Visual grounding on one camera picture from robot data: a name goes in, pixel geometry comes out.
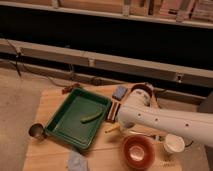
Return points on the yellow banana toy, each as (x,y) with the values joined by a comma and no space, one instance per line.
(112,129)

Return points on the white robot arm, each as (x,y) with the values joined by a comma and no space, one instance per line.
(192,125)

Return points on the white paper cup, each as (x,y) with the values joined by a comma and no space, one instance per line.
(173,144)

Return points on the blue sponge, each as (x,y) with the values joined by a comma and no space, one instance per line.
(119,93)

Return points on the striped brown block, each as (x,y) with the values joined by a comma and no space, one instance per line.
(113,112)

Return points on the green cucumber toy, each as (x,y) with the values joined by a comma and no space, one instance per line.
(90,117)

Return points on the red brown toy object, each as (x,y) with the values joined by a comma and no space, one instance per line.
(68,89)

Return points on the green plastic tray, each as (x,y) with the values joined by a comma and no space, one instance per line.
(65,124)

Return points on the large orange bowl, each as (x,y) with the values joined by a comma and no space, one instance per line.
(138,152)

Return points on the grey blue cloth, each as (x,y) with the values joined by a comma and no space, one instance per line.
(77,162)

